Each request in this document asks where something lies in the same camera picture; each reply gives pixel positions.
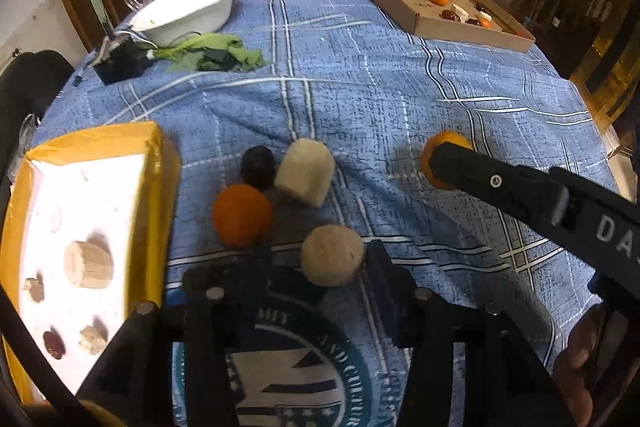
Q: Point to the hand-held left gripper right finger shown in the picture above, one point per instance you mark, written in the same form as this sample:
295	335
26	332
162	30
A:
385	279

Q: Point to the green cloth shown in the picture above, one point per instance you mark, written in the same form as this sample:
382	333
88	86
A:
215	54

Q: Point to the wooden chair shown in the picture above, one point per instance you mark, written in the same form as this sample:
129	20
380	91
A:
570	12

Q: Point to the small pale sugarcane piece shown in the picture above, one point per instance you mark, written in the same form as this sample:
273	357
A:
34	290
92	339

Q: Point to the white bowl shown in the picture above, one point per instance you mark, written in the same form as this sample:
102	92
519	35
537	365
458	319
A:
190	9

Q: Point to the person's right hand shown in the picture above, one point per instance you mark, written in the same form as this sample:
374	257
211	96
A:
575	372

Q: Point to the pale sugarcane chunk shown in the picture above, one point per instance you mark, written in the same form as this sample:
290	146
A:
305	172
87	264
332	255

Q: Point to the blue plaid tablecloth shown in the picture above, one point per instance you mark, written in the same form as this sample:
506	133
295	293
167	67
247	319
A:
400	82

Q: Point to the dark red date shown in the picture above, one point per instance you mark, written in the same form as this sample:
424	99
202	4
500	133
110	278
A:
450	14

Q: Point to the brown cardboard box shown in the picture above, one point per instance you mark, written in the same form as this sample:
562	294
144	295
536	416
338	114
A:
440	29

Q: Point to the dark plum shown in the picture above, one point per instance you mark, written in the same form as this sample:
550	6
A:
257	166

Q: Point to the small white chunk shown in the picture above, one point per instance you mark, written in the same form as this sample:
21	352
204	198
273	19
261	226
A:
461	11

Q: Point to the black chair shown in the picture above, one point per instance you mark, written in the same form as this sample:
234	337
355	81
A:
30	77

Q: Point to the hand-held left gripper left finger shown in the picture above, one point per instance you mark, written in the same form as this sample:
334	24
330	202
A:
250	279

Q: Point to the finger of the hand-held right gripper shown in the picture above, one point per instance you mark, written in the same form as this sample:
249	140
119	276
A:
470	172

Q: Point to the yellow cardboard box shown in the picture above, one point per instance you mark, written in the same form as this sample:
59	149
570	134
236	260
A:
100	187

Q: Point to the small black box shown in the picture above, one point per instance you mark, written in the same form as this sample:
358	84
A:
122	63

